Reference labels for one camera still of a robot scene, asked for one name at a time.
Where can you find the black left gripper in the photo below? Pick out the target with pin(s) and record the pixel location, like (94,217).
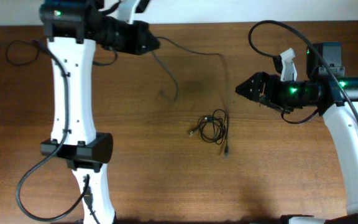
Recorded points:
(130,37)

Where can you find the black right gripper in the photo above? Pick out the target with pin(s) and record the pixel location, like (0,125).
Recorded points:
(268,88)

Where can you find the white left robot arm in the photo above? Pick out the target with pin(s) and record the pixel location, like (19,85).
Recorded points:
(73,30)

